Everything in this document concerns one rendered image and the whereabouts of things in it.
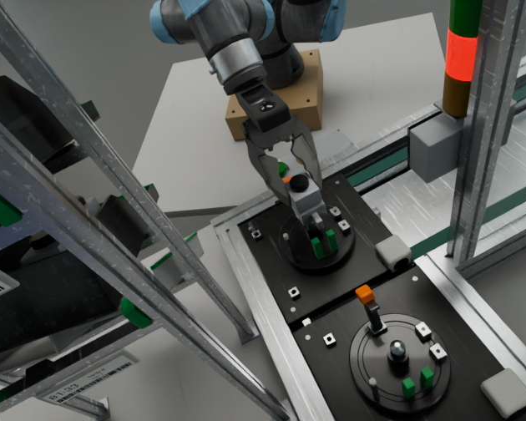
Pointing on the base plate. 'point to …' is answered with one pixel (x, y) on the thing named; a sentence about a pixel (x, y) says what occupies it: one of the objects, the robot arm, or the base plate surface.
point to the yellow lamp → (456, 96)
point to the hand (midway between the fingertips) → (302, 191)
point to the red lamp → (460, 56)
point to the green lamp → (465, 17)
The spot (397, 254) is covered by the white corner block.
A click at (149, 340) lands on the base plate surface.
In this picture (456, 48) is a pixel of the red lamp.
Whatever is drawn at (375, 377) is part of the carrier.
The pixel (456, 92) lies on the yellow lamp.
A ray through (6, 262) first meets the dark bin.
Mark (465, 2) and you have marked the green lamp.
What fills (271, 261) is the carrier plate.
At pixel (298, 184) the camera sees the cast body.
